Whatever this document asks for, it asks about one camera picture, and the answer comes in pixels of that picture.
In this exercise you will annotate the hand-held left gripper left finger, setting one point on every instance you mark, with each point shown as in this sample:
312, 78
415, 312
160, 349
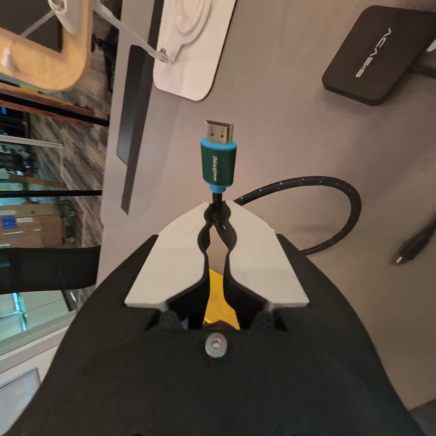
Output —
167, 272

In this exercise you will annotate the yellow plastic bin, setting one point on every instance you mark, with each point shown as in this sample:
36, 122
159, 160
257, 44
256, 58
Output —
218, 299

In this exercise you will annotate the wooden office desk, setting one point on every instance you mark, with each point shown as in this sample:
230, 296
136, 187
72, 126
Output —
51, 102

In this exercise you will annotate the cardboard boxes on cart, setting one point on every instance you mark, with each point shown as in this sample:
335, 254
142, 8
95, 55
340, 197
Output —
34, 228

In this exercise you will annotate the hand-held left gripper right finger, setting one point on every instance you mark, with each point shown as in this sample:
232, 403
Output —
265, 272

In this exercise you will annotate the white monitor stand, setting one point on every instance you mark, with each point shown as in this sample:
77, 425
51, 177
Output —
190, 75

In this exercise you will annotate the black square hub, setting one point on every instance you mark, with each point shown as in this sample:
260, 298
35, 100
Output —
357, 68

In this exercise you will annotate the black standing panel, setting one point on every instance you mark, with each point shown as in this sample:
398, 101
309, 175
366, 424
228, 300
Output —
51, 269

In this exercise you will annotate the black floor pole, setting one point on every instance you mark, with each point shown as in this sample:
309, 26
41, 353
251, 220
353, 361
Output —
51, 193

